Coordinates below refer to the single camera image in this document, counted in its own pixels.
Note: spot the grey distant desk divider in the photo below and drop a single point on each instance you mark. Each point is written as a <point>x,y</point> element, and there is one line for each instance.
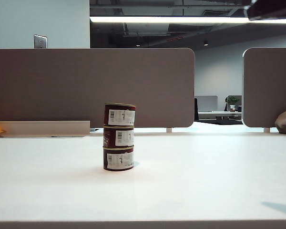
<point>206,103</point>

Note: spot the brown crumpled bag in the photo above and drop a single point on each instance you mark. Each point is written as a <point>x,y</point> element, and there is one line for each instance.
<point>284,122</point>

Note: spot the white distant desk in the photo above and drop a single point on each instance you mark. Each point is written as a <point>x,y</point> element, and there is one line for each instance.
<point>219,112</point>

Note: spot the green potted plant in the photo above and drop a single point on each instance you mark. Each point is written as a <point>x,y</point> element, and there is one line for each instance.
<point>232,101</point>

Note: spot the long ceiling light strip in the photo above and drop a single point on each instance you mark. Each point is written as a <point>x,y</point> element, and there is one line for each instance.
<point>169,19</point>

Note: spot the dark red tin can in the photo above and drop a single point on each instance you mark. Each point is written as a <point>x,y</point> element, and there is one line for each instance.
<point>119,158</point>
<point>120,114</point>
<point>119,136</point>

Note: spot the narrow brown desk partition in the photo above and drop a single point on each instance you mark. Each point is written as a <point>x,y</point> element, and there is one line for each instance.
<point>269,83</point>

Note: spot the black ceiling spotlight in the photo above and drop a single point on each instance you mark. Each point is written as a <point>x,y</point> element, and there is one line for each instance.
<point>205,43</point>

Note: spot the wide brown desk partition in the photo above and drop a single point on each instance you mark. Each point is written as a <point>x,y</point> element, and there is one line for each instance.
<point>62,83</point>

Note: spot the white partition foot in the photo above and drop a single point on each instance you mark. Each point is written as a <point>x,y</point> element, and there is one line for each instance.
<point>169,130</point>

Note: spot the metal wall switch plate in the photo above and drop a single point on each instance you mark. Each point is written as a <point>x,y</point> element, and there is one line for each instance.
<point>40,41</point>

